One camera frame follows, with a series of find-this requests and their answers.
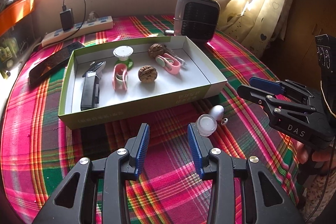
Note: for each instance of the brown walnut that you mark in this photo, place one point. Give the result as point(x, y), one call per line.
point(156, 50)
point(147, 74)

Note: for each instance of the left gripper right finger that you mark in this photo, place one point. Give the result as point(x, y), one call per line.
point(263, 200)

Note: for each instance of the black charger adapter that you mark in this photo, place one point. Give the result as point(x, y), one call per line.
point(67, 19)

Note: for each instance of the white power strip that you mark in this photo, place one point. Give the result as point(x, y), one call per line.
point(79, 29)

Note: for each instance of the black rectangular case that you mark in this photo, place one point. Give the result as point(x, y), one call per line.
point(91, 91)

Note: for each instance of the white green thread spool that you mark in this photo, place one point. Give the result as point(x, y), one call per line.
point(123, 54)

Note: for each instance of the grey black desk heater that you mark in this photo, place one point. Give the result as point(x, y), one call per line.
point(196, 19)

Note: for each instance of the orange storage tray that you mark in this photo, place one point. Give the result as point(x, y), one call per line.
point(14, 13)

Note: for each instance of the black smartphone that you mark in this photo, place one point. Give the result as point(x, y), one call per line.
point(52, 63)

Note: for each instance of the small silver cylinder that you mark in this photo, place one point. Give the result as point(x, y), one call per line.
point(169, 33)

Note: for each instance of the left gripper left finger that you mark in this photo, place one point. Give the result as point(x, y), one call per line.
point(75, 198)

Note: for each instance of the green white cardboard tray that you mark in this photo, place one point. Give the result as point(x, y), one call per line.
point(199, 78)

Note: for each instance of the white plug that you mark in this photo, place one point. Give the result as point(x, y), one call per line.
point(93, 16)

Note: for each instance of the small white round jar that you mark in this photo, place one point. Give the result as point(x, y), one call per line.
point(206, 125)

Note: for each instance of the white egg-shaped keychain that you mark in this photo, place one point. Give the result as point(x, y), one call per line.
point(217, 112)

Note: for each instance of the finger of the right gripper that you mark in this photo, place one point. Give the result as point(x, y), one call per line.
point(270, 102)
point(287, 88)

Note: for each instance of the person's right hand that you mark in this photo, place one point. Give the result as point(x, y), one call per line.
point(318, 156)

